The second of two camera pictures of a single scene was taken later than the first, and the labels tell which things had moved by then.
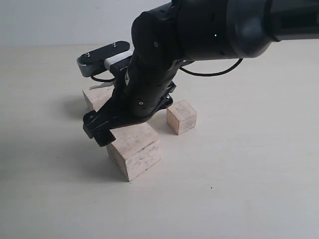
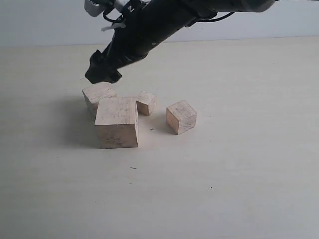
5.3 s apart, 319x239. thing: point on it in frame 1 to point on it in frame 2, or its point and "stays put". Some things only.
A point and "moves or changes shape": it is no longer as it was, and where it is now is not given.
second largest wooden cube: x=96 y=96 stays put
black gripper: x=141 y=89 to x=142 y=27
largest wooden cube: x=136 y=148 moves or changes shape
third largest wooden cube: x=181 y=117 stays put
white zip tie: x=102 y=85 to x=120 y=25
